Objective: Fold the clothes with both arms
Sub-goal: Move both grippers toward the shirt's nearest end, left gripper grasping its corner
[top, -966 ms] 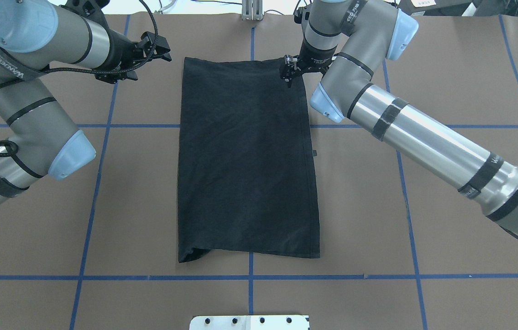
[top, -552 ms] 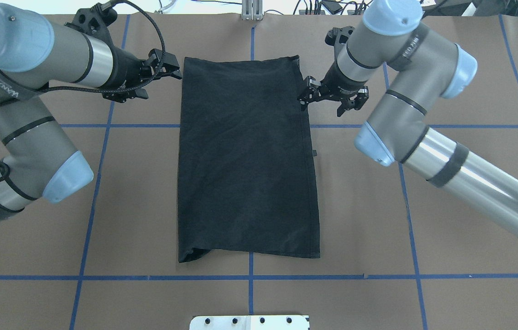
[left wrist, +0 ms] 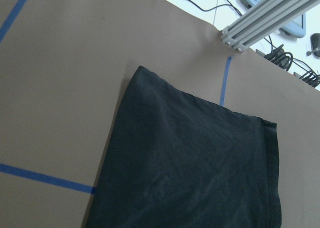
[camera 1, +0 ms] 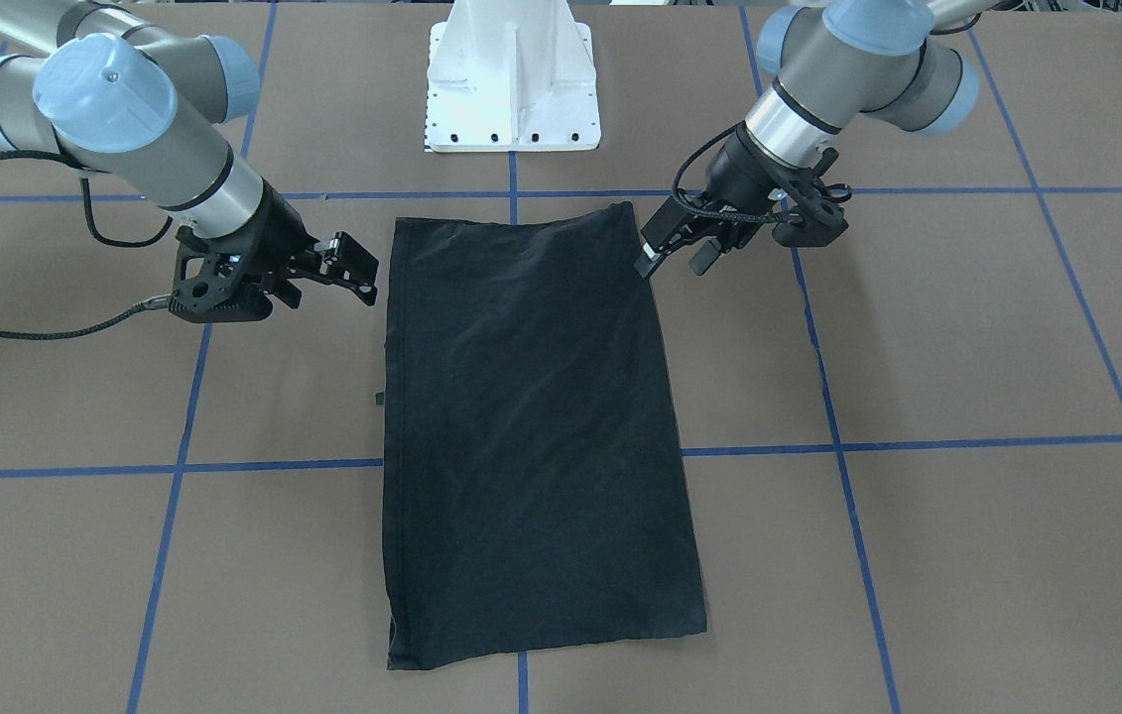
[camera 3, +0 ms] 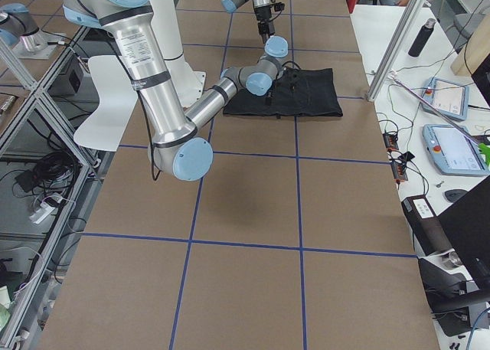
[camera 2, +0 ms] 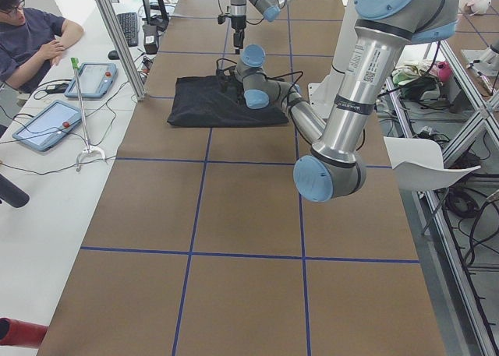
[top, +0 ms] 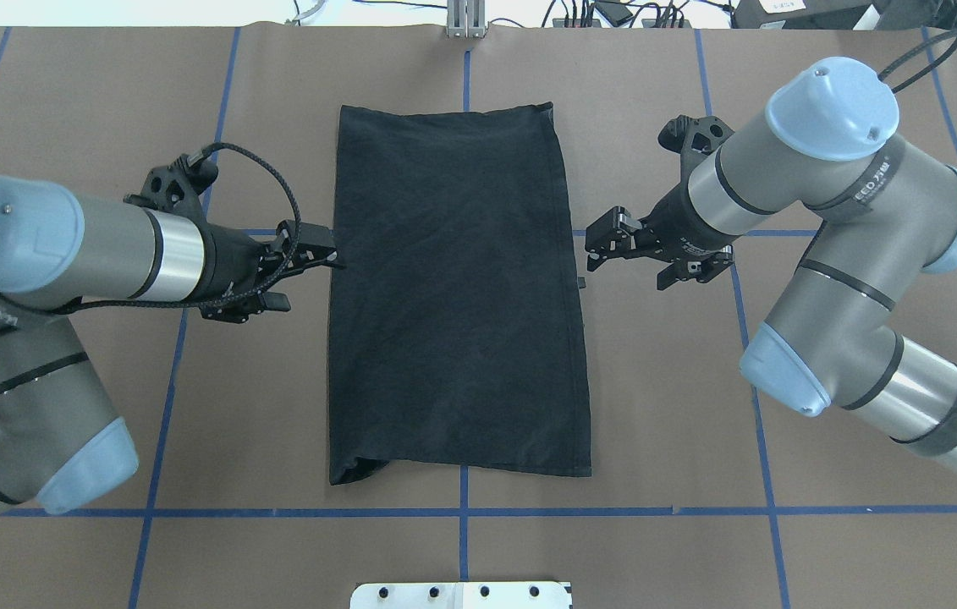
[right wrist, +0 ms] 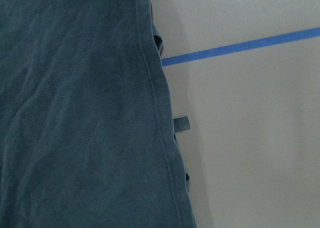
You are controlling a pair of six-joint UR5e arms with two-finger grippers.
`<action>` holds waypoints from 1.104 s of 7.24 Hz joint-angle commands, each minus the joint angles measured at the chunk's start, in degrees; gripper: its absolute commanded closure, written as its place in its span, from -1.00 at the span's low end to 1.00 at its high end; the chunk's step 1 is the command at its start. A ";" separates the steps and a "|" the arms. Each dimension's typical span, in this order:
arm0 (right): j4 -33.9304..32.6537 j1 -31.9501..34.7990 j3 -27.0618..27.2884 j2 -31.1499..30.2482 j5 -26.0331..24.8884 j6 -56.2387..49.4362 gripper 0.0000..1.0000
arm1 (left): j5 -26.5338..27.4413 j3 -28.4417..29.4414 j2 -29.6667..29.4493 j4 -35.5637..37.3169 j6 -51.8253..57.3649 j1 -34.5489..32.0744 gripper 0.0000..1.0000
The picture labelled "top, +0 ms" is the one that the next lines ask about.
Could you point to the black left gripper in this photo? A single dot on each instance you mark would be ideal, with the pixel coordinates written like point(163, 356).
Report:
point(230, 262)

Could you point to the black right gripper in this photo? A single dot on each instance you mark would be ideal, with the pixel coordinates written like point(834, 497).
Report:
point(676, 222)

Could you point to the black printed t-shirt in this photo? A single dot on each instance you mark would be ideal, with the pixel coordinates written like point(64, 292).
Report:
point(455, 329)

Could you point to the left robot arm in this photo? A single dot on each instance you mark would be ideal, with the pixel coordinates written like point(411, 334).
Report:
point(62, 442)

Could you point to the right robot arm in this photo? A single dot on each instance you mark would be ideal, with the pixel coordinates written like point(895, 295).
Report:
point(829, 140)

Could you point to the blue tape line lengthwise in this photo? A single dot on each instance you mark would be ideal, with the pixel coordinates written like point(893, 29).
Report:
point(165, 406)
point(759, 429)

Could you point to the black box with label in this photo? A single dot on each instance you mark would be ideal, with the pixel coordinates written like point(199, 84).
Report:
point(799, 15)

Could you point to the brown table mat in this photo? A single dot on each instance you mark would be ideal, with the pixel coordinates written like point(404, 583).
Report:
point(672, 422)

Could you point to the blue tape line crosswise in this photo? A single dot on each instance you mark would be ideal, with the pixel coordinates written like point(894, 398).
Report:
point(512, 512)

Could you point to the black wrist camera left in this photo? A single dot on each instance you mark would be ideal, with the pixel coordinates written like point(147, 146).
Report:
point(177, 187)

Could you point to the power strip with cables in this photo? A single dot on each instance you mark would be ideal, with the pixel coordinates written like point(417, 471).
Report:
point(619, 15)

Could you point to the aluminium frame post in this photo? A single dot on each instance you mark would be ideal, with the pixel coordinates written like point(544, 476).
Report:
point(466, 19)

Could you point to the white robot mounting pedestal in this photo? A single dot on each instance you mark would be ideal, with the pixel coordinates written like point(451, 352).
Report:
point(533, 593)

